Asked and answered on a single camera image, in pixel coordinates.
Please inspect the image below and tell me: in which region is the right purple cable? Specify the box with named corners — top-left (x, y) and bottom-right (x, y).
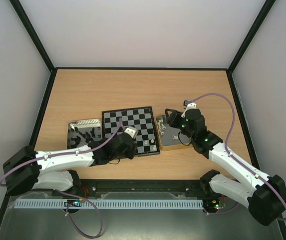
top-left (195, 92), bottom-right (286, 222)

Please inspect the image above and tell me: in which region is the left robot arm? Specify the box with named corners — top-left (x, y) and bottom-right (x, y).
top-left (0, 132), bottom-right (137, 196)

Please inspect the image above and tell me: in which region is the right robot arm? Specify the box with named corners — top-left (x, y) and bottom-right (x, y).
top-left (165, 104), bottom-right (286, 226)

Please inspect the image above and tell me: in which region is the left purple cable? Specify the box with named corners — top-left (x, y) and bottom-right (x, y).
top-left (0, 117), bottom-right (123, 187)

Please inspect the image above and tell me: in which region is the tin tray with black pieces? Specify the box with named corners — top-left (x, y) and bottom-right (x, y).
top-left (67, 118), bottom-right (102, 149)

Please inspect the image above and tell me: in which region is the light blue cable duct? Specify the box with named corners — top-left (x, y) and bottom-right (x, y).
top-left (14, 199), bottom-right (203, 210)

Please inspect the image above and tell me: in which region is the gold tin with white pieces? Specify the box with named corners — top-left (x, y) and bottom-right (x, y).
top-left (156, 115), bottom-right (191, 151)

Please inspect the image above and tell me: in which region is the black silver chessboard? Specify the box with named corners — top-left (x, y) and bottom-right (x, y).
top-left (101, 106), bottom-right (160, 158)

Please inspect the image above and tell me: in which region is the purple cable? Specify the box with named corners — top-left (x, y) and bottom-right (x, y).
top-left (0, 117), bottom-right (123, 187)
top-left (195, 92), bottom-right (286, 222)

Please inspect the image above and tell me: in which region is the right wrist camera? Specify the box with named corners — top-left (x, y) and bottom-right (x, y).
top-left (183, 99), bottom-right (197, 109)

